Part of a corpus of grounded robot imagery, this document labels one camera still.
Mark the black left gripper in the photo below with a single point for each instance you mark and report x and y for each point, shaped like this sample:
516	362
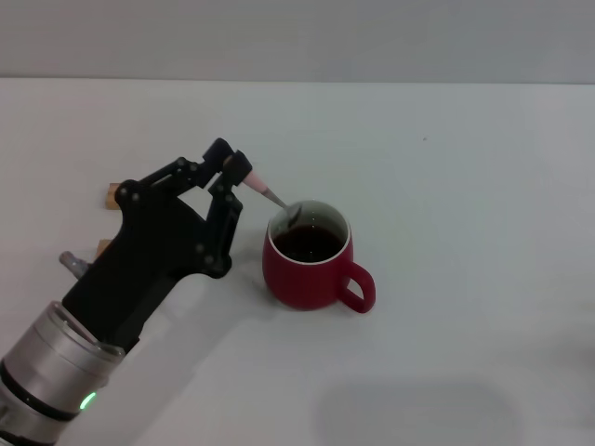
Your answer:
139	260

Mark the small wooden support block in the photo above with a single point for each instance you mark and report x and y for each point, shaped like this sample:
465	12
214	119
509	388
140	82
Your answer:
103	248
111	197

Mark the red ceramic cup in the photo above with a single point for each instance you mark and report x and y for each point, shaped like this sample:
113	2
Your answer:
297	288

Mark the dark brown coffee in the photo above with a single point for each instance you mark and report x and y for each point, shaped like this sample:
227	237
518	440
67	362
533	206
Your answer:
307	244

